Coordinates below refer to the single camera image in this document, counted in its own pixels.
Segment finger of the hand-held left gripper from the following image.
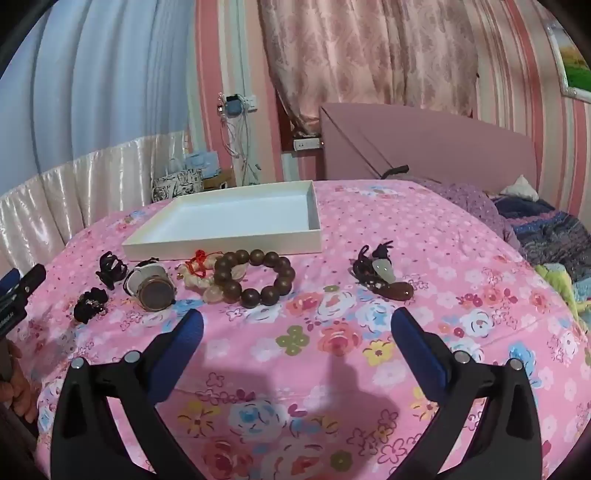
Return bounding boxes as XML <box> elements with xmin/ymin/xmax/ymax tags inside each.
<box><xmin>0</xmin><ymin>269</ymin><xmax>21</xmax><ymax>298</ymax></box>
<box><xmin>11</xmin><ymin>265</ymin><xmax>47</xmax><ymax>304</ymax></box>

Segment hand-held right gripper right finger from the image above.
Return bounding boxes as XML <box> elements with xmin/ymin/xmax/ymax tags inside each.
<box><xmin>390</xmin><ymin>307</ymin><xmax>543</xmax><ymax>480</ymax></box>

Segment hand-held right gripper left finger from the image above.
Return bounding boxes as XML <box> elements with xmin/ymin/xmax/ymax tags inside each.
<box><xmin>51</xmin><ymin>308</ymin><xmax>206</xmax><ymax>480</ymax></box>

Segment black hair tie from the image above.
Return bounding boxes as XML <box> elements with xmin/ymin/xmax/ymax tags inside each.
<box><xmin>95</xmin><ymin>250</ymin><xmax>127</xmax><ymax>291</ymax></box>
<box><xmin>73</xmin><ymin>286</ymin><xmax>110</xmax><ymax>325</ymax></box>

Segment cream scrunchie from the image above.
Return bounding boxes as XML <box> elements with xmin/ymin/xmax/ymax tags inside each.
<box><xmin>177</xmin><ymin>249</ymin><xmax>219</xmax><ymax>291</ymax></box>

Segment black braided cord necklace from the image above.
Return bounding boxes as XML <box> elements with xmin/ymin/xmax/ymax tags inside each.
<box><xmin>352</xmin><ymin>240</ymin><xmax>415</xmax><ymax>302</ymax></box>

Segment brown wooden bead bracelet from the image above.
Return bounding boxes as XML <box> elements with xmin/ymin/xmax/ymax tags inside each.
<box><xmin>213</xmin><ymin>248</ymin><xmax>296</xmax><ymax>306</ymax></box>

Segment white shallow tray box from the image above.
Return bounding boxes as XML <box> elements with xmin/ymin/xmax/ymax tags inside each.
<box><xmin>121</xmin><ymin>180</ymin><xmax>322</xmax><ymax>261</ymax></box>

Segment person's left hand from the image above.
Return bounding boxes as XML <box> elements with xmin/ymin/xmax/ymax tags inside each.
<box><xmin>0</xmin><ymin>344</ymin><xmax>40</xmax><ymax>425</ymax></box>

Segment pink floral bedsheet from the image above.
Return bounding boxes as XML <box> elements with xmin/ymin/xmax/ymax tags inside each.
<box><xmin>9</xmin><ymin>178</ymin><xmax>591</xmax><ymax>480</ymax></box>

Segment cream satin curtain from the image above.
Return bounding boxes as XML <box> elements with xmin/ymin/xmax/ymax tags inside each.
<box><xmin>0</xmin><ymin>130</ymin><xmax>191</xmax><ymax>278</ymax></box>

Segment purple blanket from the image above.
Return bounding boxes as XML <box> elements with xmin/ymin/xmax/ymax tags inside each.
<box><xmin>416</xmin><ymin>178</ymin><xmax>522</xmax><ymax>254</ymax></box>

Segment black and white printed bag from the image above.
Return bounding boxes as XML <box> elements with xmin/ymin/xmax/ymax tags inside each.
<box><xmin>152</xmin><ymin>168</ymin><xmax>204</xmax><ymax>204</ymax></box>

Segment green cloth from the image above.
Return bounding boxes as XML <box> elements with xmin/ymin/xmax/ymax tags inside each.
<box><xmin>536</xmin><ymin>262</ymin><xmax>591</xmax><ymax>326</ymax></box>

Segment cardboard box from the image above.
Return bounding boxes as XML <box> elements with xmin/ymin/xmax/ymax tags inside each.
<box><xmin>203</xmin><ymin>167</ymin><xmax>237</xmax><ymax>190</ymax></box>

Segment dark patterned blanket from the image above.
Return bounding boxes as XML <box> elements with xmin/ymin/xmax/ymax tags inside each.
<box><xmin>490</xmin><ymin>196</ymin><xmax>591</xmax><ymax>283</ymax></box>

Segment blue gift bag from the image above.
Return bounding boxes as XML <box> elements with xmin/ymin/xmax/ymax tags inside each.
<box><xmin>186</xmin><ymin>149</ymin><xmax>221</xmax><ymax>179</ymax></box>

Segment white cloth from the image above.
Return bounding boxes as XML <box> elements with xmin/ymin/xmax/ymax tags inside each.
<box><xmin>500</xmin><ymin>174</ymin><xmax>540</xmax><ymax>201</ymax></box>

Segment pink headboard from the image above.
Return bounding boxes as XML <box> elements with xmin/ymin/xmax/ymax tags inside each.
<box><xmin>320</xmin><ymin>102</ymin><xmax>541</xmax><ymax>195</ymax></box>

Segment blue curtain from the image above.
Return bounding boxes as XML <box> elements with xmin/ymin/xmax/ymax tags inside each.
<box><xmin>0</xmin><ymin>0</ymin><xmax>200</xmax><ymax>195</ymax></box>

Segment pink patterned curtain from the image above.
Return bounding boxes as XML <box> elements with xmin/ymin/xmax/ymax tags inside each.
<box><xmin>257</xmin><ymin>0</ymin><xmax>479</xmax><ymax>133</ymax></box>

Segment clear bead bracelet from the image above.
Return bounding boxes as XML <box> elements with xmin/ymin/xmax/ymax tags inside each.
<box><xmin>201</xmin><ymin>264</ymin><xmax>246</xmax><ymax>302</ymax></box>

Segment hanging charger cables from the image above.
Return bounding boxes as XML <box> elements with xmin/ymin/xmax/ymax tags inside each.
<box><xmin>221</xmin><ymin>111</ymin><xmax>260</xmax><ymax>186</ymax></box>

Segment wall outlet with chargers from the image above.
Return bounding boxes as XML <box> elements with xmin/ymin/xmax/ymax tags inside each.
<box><xmin>218</xmin><ymin>92</ymin><xmax>257</xmax><ymax>116</ymax></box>

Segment framed wall picture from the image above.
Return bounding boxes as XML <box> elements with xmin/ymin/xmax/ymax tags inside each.
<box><xmin>545</xmin><ymin>0</ymin><xmax>591</xmax><ymax>100</ymax></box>

